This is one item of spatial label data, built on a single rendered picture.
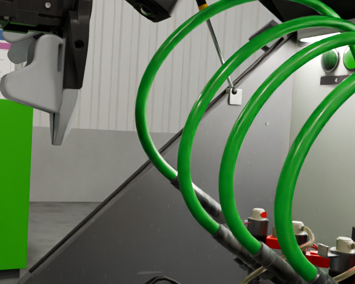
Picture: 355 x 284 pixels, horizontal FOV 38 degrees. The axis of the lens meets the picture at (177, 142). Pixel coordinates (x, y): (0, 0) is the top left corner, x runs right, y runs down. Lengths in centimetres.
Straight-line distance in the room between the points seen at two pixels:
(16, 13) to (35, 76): 5
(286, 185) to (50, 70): 21
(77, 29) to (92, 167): 667
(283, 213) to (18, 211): 351
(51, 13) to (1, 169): 339
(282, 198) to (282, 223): 2
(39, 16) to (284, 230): 25
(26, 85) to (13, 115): 335
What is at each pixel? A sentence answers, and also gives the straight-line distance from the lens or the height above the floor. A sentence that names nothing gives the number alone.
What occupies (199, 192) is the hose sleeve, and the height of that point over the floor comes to 116.
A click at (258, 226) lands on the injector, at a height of 112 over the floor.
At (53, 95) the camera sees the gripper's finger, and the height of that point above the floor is 127.
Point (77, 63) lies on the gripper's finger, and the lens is 42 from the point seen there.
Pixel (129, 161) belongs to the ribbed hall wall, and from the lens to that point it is 715.
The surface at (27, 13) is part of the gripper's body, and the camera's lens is 42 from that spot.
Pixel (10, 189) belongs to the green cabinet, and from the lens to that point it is 382.
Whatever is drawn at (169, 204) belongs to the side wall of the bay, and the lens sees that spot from 98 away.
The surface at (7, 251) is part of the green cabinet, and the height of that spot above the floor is 22.
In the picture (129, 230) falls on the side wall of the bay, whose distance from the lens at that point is 96.
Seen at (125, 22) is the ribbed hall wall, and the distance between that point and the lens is 721.
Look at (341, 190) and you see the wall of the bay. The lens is 98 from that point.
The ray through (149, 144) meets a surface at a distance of 60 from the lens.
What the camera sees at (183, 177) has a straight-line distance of 53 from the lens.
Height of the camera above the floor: 126
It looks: 3 degrees down
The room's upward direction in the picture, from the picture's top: 3 degrees clockwise
